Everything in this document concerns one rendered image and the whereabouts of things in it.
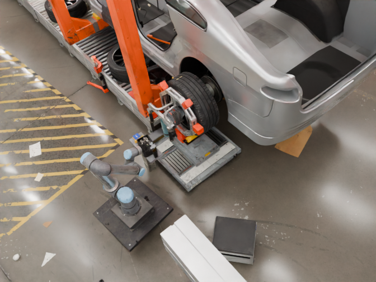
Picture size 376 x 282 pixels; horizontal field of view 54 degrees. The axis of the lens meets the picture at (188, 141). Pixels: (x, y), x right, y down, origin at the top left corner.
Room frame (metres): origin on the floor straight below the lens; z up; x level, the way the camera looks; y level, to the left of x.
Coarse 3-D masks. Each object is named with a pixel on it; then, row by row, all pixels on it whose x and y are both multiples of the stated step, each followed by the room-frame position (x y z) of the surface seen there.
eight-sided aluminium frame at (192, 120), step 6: (168, 90) 2.71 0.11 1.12; (174, 90) 2.70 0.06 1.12; (162, 96) 2.83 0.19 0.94; (174, 96) 2.61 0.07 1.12; (180, 96) 2.60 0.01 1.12; (162, 102) 2.83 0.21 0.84; (180, 102) 2.53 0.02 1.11; (168, 108) 2.83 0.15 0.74; (186, 114) 2.46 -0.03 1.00; (192, 114) 2.45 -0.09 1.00; (192, 120) 2.41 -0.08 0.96; (180, 126) 2.67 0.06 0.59; (186, 132) 2.53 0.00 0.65; (192, 132) 2.40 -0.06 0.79
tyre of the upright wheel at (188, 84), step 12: (168, 84) 2.83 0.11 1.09; (180, 84) 2.70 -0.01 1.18; (192, 84) 2.68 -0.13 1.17; (204, 84) 2.68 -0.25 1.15; (192, 96) 2.56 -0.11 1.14; (204, 96) 2.57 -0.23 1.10; (192, 108) 2.50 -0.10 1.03; (204, 108) 2.48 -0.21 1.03; (216, 108) 2.52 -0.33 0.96; (204, 120) 2.42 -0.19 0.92; (216, 120) 2.49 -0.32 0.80; (204, 132) 2.44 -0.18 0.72
